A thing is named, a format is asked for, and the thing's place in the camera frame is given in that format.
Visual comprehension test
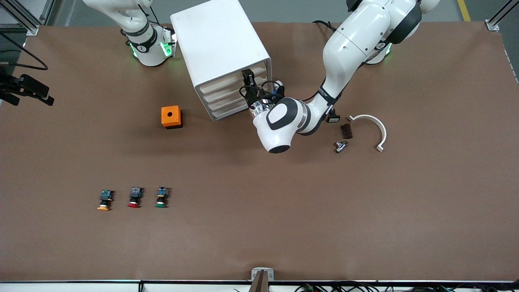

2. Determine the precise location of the yellow push button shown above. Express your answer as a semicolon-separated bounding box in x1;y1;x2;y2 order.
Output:
97;189;115;211

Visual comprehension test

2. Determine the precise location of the white plastic drawer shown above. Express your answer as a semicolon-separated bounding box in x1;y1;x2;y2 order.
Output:
210;103;253;119
206;87;250;111

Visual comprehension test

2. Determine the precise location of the white drawer cabinet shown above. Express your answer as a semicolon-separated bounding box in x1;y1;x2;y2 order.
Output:
170;0;273;122

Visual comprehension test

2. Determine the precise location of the green push button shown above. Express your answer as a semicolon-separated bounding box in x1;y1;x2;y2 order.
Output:
155;187;171;208

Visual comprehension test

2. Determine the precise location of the red push button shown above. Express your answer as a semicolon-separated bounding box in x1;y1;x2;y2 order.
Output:
127;187;144;208

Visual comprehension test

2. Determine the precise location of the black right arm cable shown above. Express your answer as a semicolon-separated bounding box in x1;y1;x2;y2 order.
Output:
0;32;48;70

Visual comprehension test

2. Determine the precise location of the aluminium frame profile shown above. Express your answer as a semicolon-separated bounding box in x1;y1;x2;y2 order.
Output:
485;0;519;31
0;0;55;36

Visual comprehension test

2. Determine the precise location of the orange button enclosure box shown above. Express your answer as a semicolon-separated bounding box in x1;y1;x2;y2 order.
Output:
161;105;183;129

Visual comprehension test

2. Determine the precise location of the black base cable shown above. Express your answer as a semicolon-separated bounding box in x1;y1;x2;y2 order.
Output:
312;19;338;33

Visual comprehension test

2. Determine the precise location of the white curved plastic bracket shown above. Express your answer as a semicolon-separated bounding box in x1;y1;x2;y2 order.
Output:
347;114;387;152

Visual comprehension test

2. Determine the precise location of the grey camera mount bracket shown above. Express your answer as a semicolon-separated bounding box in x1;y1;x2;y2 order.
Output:
251;268;274;282

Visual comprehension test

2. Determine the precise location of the brown camera pole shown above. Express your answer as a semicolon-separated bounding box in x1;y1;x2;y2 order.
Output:
248;271;270;292

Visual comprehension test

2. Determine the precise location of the black cable bundle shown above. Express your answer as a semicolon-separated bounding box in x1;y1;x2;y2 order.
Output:
294;282;519;292

